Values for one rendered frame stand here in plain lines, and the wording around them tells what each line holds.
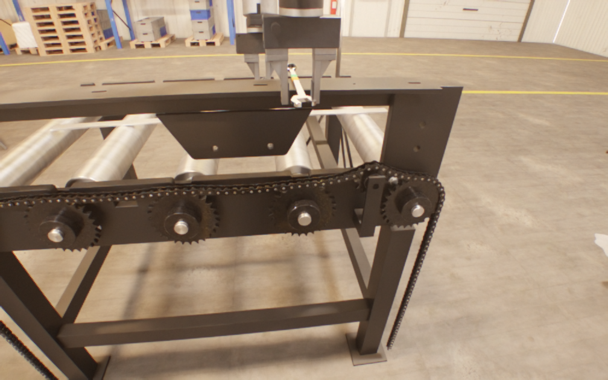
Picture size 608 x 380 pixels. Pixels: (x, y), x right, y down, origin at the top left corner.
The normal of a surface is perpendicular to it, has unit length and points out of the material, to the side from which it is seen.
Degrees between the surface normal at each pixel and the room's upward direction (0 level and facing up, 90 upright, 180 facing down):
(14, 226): 90
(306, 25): 90
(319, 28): 90
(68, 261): 0
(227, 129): 90
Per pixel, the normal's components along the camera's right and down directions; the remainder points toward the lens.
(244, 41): 0.08, 0.38
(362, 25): 0.13, 0.57
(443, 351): 0.02, -0.82
